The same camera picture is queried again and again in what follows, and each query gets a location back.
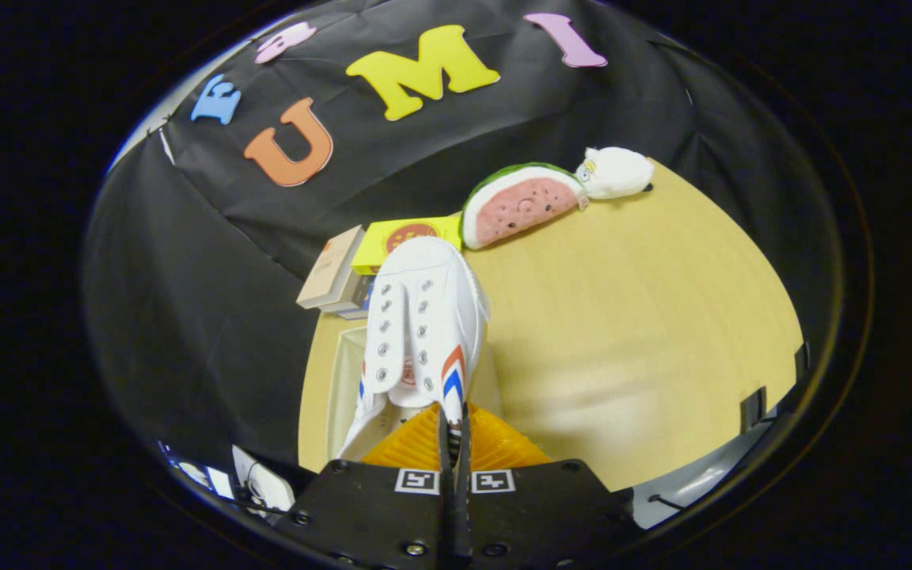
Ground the white book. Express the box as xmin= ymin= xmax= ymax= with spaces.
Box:
xmin=321 ymin=273 xmax=374 ymax=315

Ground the white side table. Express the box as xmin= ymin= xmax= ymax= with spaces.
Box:
xmin=230 ymin=445 xmax=297 ymax=523

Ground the beige cover book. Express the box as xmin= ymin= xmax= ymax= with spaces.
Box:
xmin=295 ymin=225 xmax=367 ymax=310

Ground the cream fabric storage box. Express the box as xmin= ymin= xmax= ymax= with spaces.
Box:
xmin=324 ymin=325 xmax=504 ymax=464

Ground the blue cover book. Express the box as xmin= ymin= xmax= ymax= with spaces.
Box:
xmin=337 ymin=277 xmax=382 ymax=321

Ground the watermelon slice plush toy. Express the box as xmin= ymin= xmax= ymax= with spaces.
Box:
xmin=460 ymin=162 xmax=590 ymax=251

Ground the white plush toy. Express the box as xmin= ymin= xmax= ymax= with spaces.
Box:
xmin=575 ymin=146 xmax=656 ymax=200

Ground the yellow book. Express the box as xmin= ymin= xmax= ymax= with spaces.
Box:
xmin=351 ymin=215 xmax=465 ymax=276

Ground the computer monitor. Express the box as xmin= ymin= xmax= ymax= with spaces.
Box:
xmin=159 ymin=442 xmax=235 ymax=501

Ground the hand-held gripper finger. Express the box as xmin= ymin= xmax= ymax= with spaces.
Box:
xmin=454 ymin=402 xmax=637 ymax=570
xmin=276 ymin=401 xmax=457 ymax=570

